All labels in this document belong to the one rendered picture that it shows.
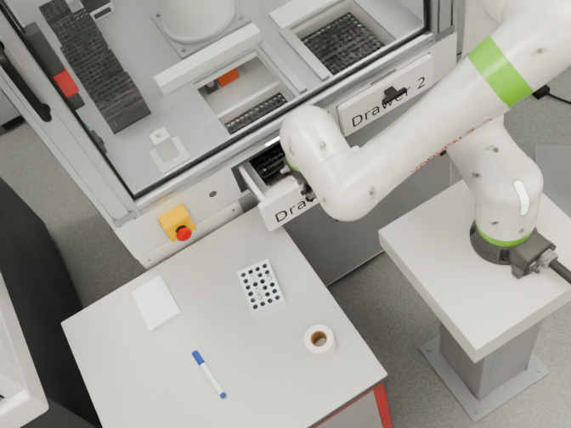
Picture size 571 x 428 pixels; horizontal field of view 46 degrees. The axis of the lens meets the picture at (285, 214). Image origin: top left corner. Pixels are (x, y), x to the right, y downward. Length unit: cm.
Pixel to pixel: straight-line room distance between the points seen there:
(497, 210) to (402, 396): 107
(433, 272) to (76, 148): 83
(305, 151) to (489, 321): 58
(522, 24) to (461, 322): 67
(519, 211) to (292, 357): 61
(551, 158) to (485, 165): 134
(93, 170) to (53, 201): 163
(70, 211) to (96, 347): 137
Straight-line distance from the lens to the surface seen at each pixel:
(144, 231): 171
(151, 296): 174
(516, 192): 138
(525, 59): 111
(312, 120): 121
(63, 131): 141
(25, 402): 164
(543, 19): 111
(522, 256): 152
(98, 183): 153
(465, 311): 152
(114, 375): 171
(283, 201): 161
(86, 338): 178
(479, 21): 127
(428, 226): 162
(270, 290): 163
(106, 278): 279
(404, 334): 240
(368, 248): 238
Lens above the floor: 223
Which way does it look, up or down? 56 degrees down
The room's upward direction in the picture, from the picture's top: 20 degrees counter-clockwise
